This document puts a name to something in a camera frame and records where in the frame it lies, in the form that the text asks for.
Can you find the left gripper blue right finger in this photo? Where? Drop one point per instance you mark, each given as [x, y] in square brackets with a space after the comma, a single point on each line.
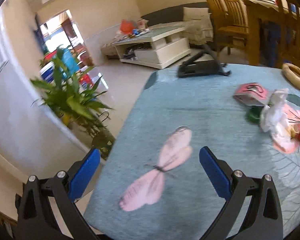
[263, 219]

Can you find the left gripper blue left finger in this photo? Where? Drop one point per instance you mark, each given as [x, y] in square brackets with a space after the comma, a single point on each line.
[36, 219]

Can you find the small tape roll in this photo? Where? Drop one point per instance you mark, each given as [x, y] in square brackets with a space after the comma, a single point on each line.
[295, 131]

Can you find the white tissue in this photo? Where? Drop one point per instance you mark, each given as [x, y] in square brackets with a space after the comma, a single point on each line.
[273, 118]

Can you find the green bottle cap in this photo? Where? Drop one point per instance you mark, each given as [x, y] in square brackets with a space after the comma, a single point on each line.
[253, 114]

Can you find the pink patterned small box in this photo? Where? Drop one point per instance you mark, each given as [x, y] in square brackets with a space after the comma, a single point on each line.
[252, 94]

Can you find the teal floral tablecloth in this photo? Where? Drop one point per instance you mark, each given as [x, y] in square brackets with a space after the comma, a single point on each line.
[153, 185]

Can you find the green potted plant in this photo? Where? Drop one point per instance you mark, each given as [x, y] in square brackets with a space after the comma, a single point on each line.
[77, 104]

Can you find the beige stone ashtray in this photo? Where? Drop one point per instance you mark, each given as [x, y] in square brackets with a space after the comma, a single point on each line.
[292, 74]

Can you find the red gift boxes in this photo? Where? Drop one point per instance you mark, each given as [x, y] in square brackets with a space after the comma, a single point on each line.
[85, 80]

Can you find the blue cardboard box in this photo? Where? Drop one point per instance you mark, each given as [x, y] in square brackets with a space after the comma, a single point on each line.
[70, 62]

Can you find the black tablet stand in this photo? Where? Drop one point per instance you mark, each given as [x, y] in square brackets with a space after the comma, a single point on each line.
[192, 67]

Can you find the near wooden dining chair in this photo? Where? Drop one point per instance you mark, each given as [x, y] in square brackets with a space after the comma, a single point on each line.
[289, 20]

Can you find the wooden dining chair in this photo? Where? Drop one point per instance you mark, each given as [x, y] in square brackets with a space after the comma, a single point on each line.
[224, 33]
[289, 20]
[236, 13]

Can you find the white coffee table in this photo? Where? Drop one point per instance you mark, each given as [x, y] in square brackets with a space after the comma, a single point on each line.
[158, 48]

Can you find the wooden dining table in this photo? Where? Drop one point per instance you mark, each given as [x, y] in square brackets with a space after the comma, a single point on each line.
[264, 31]

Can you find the orange plastic bag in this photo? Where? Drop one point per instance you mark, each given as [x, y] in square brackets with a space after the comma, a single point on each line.
[127, 27]

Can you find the white sofa cushion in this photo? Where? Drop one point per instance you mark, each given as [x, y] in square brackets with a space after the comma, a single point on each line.
[195, 14]

